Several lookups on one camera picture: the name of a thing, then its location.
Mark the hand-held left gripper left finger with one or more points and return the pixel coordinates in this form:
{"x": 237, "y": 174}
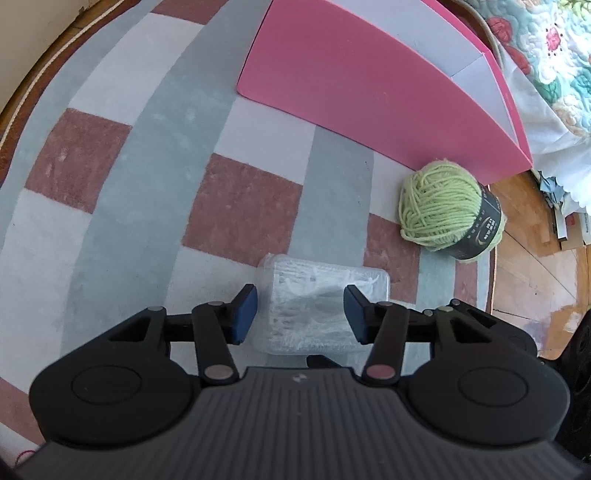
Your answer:
{"x": 242, "y": 314}

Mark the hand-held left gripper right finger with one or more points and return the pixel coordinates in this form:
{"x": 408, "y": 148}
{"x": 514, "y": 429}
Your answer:
{"x": 358, "y": 316}

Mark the clear bag white bands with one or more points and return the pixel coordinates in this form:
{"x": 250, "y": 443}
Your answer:
{"x": 304, "y": 300}

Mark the pink cardboard box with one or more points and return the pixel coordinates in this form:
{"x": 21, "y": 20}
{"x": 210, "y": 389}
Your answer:
{"x": 360, "y": 92}

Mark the green yarn ball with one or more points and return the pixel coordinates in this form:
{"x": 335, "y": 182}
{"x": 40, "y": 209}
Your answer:
{"x": 434, "y": 207}

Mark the cardboard pieces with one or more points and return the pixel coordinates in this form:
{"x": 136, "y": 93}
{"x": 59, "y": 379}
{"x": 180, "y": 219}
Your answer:
{"x": 575, "y": 228}

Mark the checkered rug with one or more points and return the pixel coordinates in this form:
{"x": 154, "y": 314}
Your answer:
{"x": 138, "y": 184}

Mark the blue crumpled paper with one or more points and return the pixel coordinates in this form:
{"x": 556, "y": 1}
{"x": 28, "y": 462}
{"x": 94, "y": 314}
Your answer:
{"x": 551, "y": 189}

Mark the floral quilt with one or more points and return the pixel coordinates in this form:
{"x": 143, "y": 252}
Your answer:
{"x": 545, "y": 41}

